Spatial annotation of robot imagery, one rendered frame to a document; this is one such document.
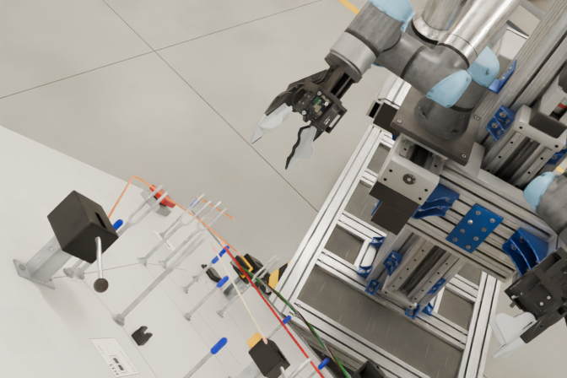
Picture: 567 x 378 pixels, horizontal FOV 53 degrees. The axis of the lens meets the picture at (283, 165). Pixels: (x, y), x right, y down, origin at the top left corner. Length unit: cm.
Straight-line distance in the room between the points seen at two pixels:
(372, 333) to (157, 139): 138
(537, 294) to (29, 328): 77
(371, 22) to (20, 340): 73
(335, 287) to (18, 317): 186
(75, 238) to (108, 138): 228
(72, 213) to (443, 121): 114
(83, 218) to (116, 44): 284
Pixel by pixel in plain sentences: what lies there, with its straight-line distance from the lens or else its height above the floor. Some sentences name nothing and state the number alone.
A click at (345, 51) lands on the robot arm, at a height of 154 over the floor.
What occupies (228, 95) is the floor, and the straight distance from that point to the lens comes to 322.
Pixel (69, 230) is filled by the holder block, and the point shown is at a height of 158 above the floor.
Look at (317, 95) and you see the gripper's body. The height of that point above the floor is 148.
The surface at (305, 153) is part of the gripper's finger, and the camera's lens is 103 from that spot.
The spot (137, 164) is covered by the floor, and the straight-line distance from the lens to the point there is 276.
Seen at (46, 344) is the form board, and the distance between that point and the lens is 57.
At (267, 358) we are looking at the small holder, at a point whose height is 134.
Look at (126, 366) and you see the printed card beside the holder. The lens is 64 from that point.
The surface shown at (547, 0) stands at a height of 56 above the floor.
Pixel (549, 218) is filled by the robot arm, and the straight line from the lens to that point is 122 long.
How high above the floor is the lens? 207
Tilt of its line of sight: 45 degrees down
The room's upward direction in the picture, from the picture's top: 23 degrees clockwise
